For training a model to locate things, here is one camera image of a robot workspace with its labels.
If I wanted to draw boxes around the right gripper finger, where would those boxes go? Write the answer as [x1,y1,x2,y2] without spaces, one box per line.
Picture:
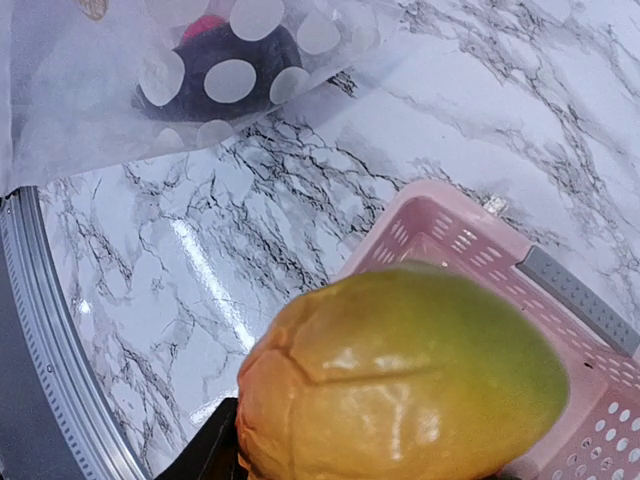
[159,398,240,480]

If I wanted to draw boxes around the orange carrot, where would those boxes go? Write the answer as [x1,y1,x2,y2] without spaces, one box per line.
[236,262,570,479]

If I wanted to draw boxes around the purple eggplant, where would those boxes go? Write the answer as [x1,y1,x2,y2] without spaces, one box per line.
[132,23,302,123]

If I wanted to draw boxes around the pink plastic basket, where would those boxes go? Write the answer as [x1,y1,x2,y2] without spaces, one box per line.
[337,180,640,480]

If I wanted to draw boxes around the clear zip top bag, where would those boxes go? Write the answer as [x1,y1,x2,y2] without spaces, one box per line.
[1,1,401,194]

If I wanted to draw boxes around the red crinkled fruit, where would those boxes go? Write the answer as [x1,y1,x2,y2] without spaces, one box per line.
[181,14,226,43]

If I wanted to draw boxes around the front aluminium rail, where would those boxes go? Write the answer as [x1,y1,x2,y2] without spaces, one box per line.
[1,187,150,479]

